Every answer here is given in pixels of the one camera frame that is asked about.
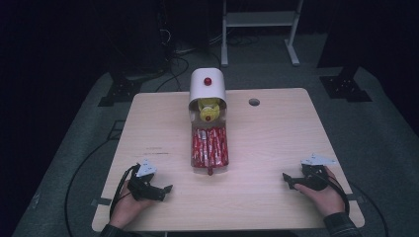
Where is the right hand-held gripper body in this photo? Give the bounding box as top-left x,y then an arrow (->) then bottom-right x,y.
299,153 -> 338,193

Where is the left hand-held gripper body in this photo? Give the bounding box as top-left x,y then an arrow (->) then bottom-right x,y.
126,159 -> 166,202

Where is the person's right hand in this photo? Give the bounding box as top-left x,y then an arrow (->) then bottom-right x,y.
293,165 -> 347,218

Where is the person's left hand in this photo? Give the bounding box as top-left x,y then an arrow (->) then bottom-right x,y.
109,179 -> 156,229

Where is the grey tape strip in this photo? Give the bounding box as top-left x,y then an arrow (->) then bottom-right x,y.
346,194 -> 367,204
90,197 -> 113,208

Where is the pile of red snack packets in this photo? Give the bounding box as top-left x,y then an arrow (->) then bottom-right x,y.
192,125 -> 229,169

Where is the yellow plastic toy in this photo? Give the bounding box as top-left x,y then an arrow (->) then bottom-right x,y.
197,97 -> 221,123

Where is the black stand base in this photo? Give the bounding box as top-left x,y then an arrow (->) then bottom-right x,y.
318,64 -> 374,104
97,76 -> 143,108

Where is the white box with red knobs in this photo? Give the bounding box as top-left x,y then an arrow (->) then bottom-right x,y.
188,67 -> 230,177

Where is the white metal stand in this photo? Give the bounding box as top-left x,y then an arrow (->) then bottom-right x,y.
220,0 -> 305,68

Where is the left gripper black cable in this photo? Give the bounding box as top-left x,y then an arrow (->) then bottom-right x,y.
109,163 -> 140,219

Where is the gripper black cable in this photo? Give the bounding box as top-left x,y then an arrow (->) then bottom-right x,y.
315,172 -> 351,216
109,163 -> 140,219

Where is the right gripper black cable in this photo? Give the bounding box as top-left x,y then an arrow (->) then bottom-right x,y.
315,172 -> 351,216

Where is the black floor cable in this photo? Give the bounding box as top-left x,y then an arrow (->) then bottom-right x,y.
348,182 -> 390,237
154,53 -> 191,94
64,139 -> 117,237

